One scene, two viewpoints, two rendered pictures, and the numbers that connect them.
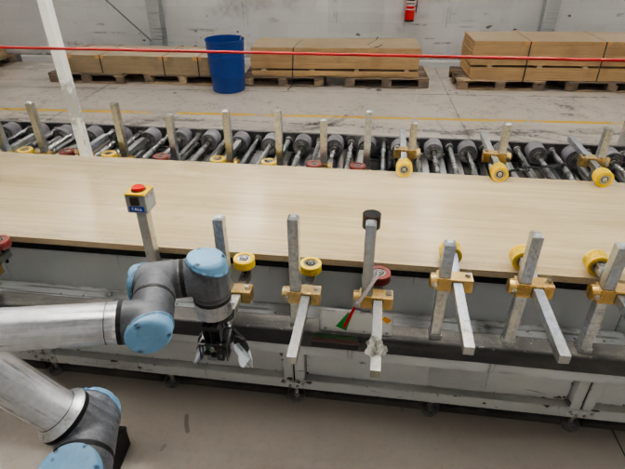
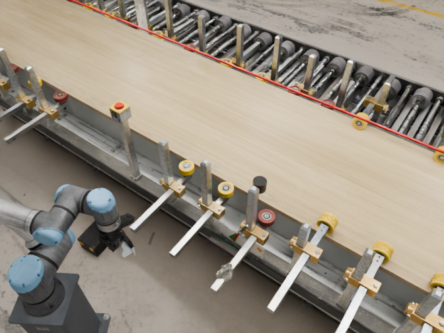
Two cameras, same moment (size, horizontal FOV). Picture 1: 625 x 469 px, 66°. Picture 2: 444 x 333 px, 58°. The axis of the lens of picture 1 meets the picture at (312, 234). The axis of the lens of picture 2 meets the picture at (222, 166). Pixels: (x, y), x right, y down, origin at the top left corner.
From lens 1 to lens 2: 0.82 m
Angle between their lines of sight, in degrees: 26
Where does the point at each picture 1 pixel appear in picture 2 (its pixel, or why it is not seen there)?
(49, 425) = (27, 240)
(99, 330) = (22, 226)
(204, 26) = not seen: outside the picture
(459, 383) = not seen: hidden behind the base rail
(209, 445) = (157, 258)
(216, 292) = (102, 219)
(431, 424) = (302, 314)
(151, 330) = (45, 238)
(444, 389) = not seen: hidden behind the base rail
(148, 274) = (63, 197)
